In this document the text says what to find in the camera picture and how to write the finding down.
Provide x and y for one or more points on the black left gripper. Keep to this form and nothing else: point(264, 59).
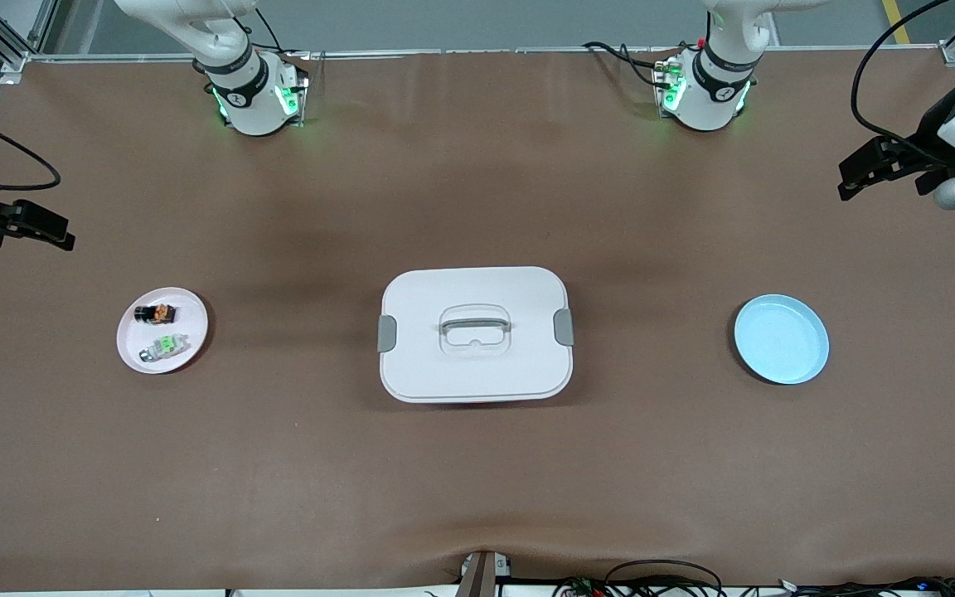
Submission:
point(928, 135)

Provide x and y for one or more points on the orange and black switch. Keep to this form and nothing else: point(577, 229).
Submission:
point(164, 313)

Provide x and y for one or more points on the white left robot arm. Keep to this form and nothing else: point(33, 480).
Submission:
point(714, 91)

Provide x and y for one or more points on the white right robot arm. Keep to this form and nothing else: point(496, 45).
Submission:
point(254, 108)

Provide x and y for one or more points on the pink round plate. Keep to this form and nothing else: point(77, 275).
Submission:
point(191, 327)

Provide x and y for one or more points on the light blue round plate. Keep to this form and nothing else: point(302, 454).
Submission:
point(780, 340)

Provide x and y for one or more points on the white lidded storage box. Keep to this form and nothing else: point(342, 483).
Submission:
point(477, 373)

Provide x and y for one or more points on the brown table mat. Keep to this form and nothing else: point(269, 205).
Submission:
point(477, 464)

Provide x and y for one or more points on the green and white switch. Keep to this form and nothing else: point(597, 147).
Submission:
point(167, 344)

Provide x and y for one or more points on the silver table edge rail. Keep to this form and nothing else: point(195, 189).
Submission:
point(486, 51)

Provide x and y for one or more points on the grey metal bracket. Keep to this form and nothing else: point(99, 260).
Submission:
point(482, 576)

